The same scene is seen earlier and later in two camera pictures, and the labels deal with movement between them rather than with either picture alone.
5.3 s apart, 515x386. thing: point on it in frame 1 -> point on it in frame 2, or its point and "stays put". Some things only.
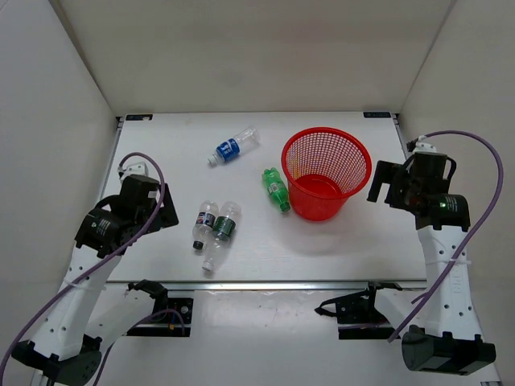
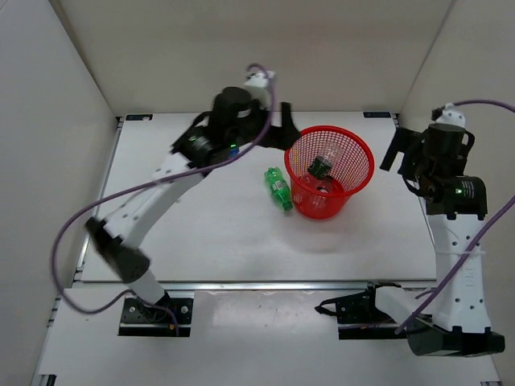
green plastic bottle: x=277 y=188 stays put
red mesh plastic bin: x=324 y=167 stays put
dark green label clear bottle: x=223 y=231 -> x=321 y=166
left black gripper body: x=166 y=216 -> x=253 y=128
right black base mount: x=357 y=318 stays put
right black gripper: x=386 y=173 -> x=403 y=141
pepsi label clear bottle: x=204 y=223 -> x=316 y=190
